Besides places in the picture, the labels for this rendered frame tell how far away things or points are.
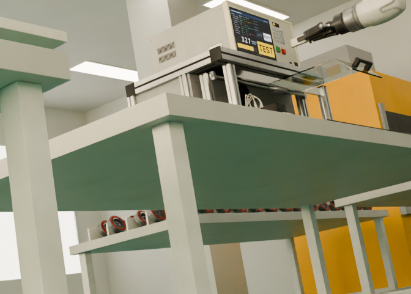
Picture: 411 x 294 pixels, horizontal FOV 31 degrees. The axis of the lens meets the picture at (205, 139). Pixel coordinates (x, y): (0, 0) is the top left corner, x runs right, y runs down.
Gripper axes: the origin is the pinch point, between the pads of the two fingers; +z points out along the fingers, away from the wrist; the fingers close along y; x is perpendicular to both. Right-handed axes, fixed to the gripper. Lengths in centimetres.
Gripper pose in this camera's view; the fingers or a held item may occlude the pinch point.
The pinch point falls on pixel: (299, 40)
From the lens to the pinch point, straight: 282.5
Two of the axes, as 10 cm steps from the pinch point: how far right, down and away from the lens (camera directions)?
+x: -1.6, -9.6, 2.1
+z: -7.7, 2.6, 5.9
